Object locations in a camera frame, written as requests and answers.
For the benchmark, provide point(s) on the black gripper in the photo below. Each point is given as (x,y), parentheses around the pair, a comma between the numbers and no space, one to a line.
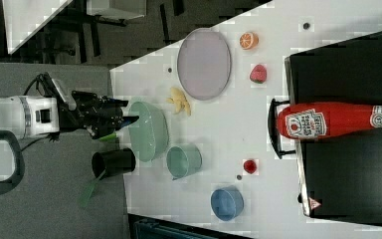
(98,115)

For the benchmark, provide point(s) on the red ketchup bottle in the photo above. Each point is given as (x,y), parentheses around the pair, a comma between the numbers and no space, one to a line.
(327,119)

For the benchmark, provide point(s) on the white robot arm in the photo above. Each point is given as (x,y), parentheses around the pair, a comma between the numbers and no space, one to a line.
(23,117)

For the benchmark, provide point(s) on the black toaster oven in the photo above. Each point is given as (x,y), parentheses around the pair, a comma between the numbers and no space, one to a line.
(341,175)

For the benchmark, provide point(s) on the green marker pen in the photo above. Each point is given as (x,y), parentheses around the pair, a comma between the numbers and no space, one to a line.
(111,136)

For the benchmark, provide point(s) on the green colander basket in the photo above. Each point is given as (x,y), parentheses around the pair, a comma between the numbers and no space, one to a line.
(149,134)

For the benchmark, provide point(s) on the black cylinder cup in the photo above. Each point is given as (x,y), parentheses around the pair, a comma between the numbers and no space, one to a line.
(112,163)

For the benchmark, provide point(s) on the yellow banana peel toy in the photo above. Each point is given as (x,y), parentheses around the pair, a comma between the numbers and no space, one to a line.
(178,100)

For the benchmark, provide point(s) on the green mug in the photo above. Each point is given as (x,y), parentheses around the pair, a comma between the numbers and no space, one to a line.
(183,160)

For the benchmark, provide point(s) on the green spatula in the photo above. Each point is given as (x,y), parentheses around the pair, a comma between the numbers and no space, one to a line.
(89,190)

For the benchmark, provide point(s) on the purple oval plate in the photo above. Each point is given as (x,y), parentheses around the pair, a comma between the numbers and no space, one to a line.
(204,64)

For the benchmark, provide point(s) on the blue cup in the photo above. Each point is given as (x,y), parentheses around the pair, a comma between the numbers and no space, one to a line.
(227,203)

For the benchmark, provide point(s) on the small red fruit toy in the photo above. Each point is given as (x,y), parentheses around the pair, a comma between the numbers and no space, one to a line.
(250,166)

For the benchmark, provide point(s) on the red strawberry toy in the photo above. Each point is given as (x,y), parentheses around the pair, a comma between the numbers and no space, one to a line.
(258,74)

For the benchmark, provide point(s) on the orange slice toy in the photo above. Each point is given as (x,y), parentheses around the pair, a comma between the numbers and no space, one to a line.
(249,40)

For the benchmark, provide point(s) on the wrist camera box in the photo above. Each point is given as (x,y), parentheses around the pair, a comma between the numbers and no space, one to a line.
(64,94)

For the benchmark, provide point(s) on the black oven door handle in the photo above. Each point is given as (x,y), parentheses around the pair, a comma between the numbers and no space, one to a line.
(275,136)

